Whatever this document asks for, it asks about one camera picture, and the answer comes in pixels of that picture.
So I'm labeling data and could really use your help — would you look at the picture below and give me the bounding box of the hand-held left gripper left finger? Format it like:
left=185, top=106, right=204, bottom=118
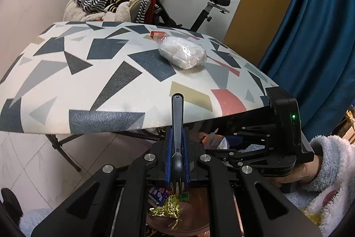
left=30, top=128, right=174, bottom=237

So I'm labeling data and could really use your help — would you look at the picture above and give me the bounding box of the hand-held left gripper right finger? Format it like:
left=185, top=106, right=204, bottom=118
left=181, top=128, right=324, bottom=237

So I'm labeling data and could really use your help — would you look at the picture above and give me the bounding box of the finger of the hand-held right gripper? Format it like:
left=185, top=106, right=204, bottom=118
left=225, top=123, right=278, bottom=150
left=210, top=149, right=292, bottom=177

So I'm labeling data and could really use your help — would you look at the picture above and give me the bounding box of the clear wrapper with orange print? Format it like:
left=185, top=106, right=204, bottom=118
left=198, top=131, right=231, bottom=150

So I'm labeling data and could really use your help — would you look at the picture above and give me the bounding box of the black plastic fork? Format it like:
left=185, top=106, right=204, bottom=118
left=169, top=93, right=185, bottom=191

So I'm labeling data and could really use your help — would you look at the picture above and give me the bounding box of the gold foil wrapper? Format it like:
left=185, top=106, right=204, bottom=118
left=150, top=194, right=182, bottom=219

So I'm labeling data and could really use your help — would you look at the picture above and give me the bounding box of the brown round bin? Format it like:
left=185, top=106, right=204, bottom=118
left=144, top=184, right=239, bottom=237

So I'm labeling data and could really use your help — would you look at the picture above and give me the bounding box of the person's right forearm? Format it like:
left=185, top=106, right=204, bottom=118
left=283, top=135, right=355, bottom=237

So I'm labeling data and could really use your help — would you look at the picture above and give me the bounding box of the person's right hand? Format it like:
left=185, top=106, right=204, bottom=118
left=291, top=156, right=319, bottom=185

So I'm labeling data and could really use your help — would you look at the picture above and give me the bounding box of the blue white packet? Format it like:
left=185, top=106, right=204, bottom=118
left=148, top=187, right=168, bottom=205

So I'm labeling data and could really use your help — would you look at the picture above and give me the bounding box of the blue curtain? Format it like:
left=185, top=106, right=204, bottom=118
left=258, top=0, right=355, bottom=143

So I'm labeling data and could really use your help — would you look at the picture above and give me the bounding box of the geometric patterned folding table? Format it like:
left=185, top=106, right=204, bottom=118
left=0, top=21, right=279, bottom=172

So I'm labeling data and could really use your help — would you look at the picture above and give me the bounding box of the clear bag of white cotton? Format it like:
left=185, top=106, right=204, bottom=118
left=158, top=36, right=207, bottom=70

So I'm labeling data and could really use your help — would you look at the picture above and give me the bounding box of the small red white packet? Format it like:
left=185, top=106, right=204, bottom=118
left=150, top=30, right=167, bottom=41

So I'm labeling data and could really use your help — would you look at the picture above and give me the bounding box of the red garment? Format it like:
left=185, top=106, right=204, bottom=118
left=144, top=0, right=156, bottom=24

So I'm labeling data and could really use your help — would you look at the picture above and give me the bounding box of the light blue fluffy pants leg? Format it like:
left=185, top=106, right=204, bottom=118
left=19, top=208, right=53, bottom=237

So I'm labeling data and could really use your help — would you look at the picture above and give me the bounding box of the beige chair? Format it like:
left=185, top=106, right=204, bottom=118
left=122, top=0, right=145, bottom=22

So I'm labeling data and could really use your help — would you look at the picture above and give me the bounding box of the black shoe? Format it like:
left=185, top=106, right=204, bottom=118
left=0, top=187, right=23, bottom=226

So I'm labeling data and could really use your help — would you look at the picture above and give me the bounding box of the white fluffy garment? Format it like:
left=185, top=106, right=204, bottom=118
left=63, top=0, right=156, bottom=23

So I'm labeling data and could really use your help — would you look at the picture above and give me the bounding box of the yellow wooden wall panel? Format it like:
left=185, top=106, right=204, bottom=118
left=223, top=0, right=304, bottom=65

